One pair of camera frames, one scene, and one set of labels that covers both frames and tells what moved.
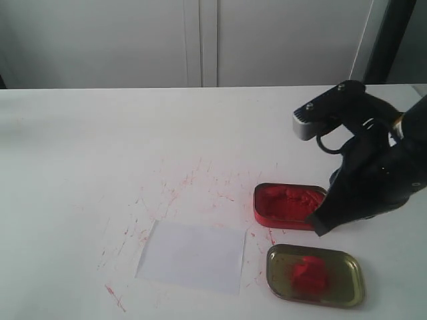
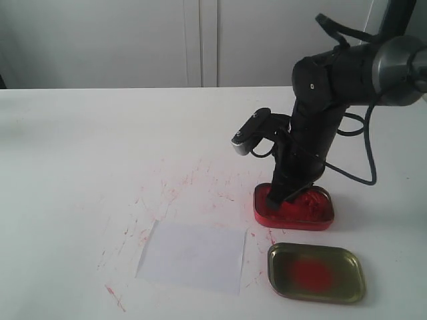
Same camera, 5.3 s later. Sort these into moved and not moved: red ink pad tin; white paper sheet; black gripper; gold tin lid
Moved: black gripper
Not moved: red ink pad tin; gold tin lid; white paper sheet
